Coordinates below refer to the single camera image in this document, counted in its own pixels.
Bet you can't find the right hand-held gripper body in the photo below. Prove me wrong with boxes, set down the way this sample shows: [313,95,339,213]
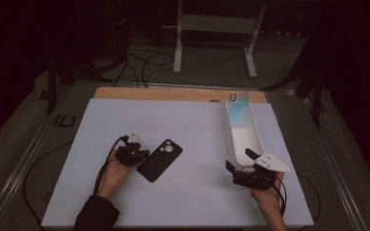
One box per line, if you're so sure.
[232,153,296,192]

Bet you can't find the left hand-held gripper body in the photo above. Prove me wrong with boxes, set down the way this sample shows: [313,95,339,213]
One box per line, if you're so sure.
[115,131,145,167]

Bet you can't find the white rectangular box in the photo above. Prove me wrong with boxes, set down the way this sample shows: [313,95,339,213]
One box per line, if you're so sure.
[224,99,266,169]

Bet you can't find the black phone case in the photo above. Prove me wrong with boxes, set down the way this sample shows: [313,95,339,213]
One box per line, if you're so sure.
[136,139,184,183]

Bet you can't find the pale teal phone case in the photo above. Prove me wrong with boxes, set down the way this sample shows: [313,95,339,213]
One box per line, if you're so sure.
[227,91,251,129]

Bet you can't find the person's right hand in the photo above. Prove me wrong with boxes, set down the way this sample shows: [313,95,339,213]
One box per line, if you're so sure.
[250,173,285,210]

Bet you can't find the person's left hand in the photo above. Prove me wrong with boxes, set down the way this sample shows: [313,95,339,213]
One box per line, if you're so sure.
[96,157,136,200]

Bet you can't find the white table mat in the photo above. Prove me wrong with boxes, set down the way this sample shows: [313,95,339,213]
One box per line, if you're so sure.
[40,97,315,228]

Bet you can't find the grey metal stand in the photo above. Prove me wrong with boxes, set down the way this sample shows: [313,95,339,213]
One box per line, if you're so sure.
[172,0,268,80]

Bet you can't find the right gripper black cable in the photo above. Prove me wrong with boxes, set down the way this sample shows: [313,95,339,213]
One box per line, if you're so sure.
[273,176,288,217]

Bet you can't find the black floor cables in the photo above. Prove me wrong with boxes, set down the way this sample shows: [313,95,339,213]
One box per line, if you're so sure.
[111,32,175,89]

